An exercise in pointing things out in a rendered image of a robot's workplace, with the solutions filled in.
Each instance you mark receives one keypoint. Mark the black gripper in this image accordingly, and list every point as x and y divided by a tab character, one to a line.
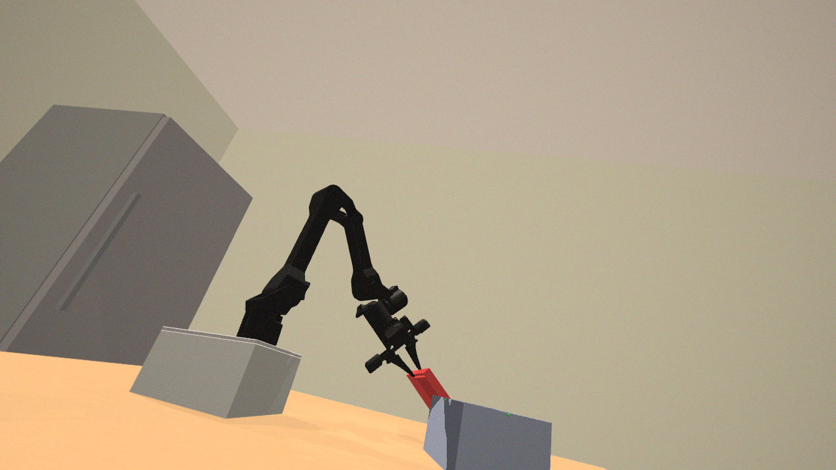
389	354

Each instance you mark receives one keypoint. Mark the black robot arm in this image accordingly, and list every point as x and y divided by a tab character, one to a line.
262	319

